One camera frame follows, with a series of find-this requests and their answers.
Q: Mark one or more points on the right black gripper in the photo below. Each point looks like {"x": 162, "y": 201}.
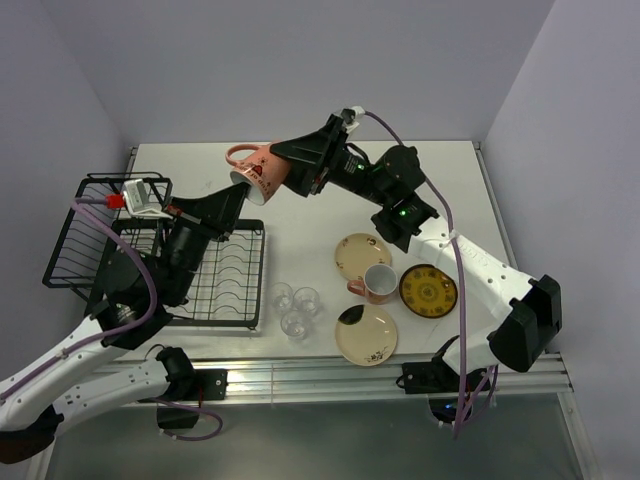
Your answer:
{"x": 312, "y": 157}

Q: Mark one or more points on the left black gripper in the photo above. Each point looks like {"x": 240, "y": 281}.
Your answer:
{"x": 217, "y": 214}

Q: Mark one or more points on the small pink mug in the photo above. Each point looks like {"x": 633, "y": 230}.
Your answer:
{"x": 258, "y": 167}

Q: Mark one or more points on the large pink flower mug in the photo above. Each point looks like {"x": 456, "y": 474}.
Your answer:
{"x": 378, "y": 285}

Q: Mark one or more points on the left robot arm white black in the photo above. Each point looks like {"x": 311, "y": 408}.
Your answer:
{"x": 50, "y": 396}

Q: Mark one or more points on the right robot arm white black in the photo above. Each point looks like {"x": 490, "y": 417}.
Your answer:
{"x": 527, "y": 311}

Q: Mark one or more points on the clear glass cup left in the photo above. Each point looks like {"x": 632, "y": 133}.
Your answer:
{"x": 282, "y": 297}

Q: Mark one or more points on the clear glass cup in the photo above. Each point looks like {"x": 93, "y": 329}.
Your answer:
{"x": 282, "y": 297}
{"x": 307, "y": 301}
{"x": 294, "y": 325}

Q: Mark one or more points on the cream plate upper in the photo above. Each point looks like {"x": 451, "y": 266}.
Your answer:
{"x": 356, "y": 252}

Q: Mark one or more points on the cream plate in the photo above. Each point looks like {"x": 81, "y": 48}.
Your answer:
{"x": 356, "y": 252}
{"x": 366, "y": 335}

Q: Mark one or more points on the clear glass cup right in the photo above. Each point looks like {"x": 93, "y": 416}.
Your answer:
{"x": 307, "y": 301}

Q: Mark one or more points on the clear glass cup front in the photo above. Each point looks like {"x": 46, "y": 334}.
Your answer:
{"x": 294, "y": 325}

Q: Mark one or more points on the black yellow ornate plate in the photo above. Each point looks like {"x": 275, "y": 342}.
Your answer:
{"x": 428, "y": 292}

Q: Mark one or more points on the cream plate lower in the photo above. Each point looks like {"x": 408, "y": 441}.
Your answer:
{"x": 366, "y": 335}

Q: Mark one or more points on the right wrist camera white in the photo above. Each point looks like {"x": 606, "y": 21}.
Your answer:
{"x": 351, "y": 117}

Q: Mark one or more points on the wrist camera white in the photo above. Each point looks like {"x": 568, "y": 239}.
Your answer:
{"x": 351, "y": 117}
{"x": 135, "y": 199}

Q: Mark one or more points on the black wire dish rack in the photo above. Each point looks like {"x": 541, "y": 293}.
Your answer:
{"x": 200, "y": 283}

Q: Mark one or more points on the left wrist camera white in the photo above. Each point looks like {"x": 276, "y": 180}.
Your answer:
{"x": 135, "y": 199}

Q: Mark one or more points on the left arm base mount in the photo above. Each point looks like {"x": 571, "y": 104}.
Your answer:
{"x": 206, "y": 385}

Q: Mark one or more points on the aluminium rail frame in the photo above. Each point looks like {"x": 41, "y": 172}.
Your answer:
{"x": 298, "y": 410}

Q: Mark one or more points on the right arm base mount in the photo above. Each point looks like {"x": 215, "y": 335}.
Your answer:
{"x": 425, "y": 377}

